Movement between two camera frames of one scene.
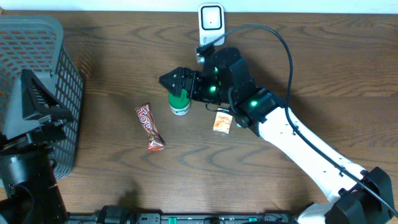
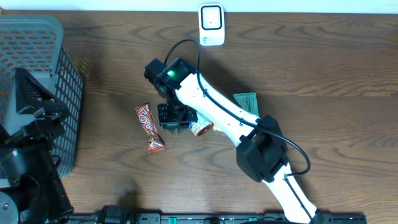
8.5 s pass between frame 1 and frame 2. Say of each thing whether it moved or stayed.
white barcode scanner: stayed
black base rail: stayed
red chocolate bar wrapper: stayed
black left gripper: stayed
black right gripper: moved
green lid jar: moved
